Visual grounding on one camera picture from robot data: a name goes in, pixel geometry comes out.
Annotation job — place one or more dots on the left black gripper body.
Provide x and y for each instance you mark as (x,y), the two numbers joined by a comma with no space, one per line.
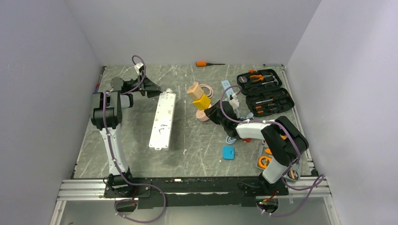
(137,85)

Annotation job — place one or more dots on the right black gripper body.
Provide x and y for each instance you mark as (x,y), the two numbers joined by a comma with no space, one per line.
(213,114)

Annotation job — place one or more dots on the yellow plug adapter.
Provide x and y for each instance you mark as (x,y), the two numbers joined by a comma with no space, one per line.
(203,102)

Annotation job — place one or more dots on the pink round plug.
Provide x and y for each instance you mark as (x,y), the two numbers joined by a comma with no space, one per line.
(201,116)

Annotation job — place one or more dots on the wooden cube plug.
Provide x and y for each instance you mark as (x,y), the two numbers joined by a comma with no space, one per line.
(195,92)

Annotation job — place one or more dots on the small blue plug adapter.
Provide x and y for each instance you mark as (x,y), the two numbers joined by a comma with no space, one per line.
(229,153)

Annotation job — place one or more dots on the white power strip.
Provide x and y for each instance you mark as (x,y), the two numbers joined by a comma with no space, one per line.
(163,121)

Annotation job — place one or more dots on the blue power strip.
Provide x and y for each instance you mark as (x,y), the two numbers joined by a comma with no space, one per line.
(227,90)

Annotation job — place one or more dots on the red cube adapter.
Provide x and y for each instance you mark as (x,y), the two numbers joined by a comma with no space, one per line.
(247,140)

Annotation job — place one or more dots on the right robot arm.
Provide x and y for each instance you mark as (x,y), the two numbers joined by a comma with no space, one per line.
(285,141)

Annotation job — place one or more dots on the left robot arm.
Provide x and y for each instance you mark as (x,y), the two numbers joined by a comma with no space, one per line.
(106,116)

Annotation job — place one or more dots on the blue red pen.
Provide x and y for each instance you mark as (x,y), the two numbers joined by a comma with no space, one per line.
(97,85)

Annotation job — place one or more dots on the black tool case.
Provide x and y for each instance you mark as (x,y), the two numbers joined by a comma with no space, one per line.
(264,94)

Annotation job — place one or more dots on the orange tape measure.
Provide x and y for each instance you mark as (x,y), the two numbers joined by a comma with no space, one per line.
(263,162)

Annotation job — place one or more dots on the grey tool tray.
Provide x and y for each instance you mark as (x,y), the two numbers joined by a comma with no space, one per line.
(293,174)

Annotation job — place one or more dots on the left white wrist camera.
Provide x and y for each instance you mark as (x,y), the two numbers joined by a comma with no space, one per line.
(139,68)

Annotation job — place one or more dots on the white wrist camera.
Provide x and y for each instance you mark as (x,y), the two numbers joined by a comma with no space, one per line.
(139,68)
(233,101)

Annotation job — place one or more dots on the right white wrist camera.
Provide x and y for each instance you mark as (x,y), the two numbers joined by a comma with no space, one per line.
(233,101)

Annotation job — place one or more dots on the orange handled screwdriver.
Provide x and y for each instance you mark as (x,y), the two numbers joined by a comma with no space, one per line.
(206,64)

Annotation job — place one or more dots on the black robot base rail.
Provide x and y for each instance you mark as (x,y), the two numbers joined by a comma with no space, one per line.
(196,191)

